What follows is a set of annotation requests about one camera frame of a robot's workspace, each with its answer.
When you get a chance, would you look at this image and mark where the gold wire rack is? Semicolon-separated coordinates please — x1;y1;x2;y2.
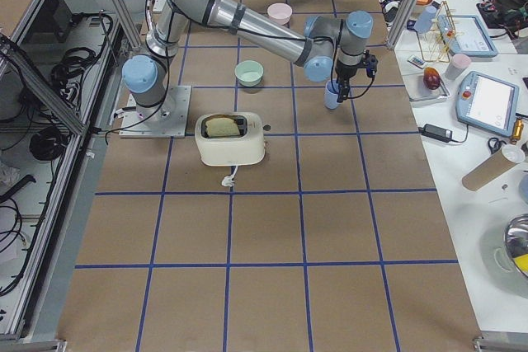
415;1;452;63

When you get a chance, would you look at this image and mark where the steel mixing bowl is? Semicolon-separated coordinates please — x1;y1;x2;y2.
493;214;527;279

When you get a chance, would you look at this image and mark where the red apple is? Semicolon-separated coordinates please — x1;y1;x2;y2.
423;67;441;90

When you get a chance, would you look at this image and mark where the blue cup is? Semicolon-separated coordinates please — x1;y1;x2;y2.
324;79;340;110
413;6;436;34

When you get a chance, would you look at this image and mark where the pink bowl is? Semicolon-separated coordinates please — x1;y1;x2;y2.
266;2;293;26

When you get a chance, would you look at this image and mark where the blue teach pendant far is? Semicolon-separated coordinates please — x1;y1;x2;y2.
436;15;498;58

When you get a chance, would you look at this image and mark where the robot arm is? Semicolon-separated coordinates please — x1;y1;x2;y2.
122;0;378;128

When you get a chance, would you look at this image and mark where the toaster power cord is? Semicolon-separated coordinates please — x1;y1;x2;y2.
221;164;239;187

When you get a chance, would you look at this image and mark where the small remote control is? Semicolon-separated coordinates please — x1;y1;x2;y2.
408;55;427;69

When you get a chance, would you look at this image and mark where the blue teach pendant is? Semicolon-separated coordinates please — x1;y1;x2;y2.
455;71;519;137
436;15;498;58

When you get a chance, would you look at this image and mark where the bread slice in toaster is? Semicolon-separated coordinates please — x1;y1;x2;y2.
205;117;240;138

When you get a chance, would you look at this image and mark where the cardboard tube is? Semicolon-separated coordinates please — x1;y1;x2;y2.
461;144;526;191

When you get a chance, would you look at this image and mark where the black power adapter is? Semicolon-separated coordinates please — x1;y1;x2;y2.
418;124;452;143

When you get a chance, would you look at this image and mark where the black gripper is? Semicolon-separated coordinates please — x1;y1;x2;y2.
335;49;379;103

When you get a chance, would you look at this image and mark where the brass cylinder tool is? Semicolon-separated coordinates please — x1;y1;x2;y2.
510;117;524;144

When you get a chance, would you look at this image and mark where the blue cup on rack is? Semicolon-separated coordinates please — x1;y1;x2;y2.
413;6;436;34

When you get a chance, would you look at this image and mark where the blue teach pendant near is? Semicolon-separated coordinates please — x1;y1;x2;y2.
455;71;519;137

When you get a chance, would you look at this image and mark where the mint green bowl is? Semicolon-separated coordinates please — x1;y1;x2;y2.
234;60;264;87

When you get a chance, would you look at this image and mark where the metal tray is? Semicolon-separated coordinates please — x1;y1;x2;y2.
403;74;450;103

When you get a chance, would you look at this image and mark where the cream white toaster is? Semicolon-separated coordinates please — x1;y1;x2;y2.
195;112;266;167

